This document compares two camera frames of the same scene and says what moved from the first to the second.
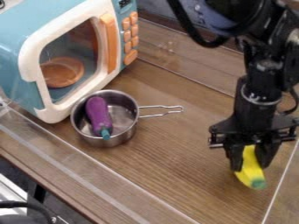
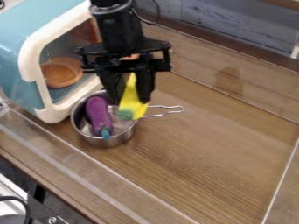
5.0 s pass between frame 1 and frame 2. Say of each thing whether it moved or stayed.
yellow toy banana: moved
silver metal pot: stayed
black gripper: moved
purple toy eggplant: stayed
